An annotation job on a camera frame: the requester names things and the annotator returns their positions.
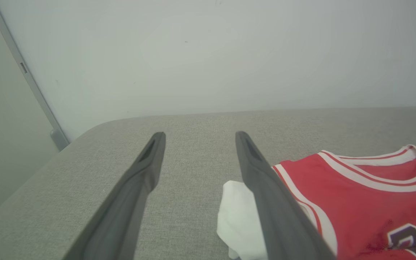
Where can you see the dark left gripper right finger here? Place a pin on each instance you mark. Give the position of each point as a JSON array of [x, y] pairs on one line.
[[276, 216]]

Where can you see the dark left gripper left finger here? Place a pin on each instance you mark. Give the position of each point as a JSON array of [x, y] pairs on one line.
[[128, 202]]

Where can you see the grey metal wall rail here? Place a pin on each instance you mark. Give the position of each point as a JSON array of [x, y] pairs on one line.
[[31, 85]]

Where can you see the red basketball jersey white trim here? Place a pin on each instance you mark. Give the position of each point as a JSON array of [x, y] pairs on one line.
[[359, 213]]

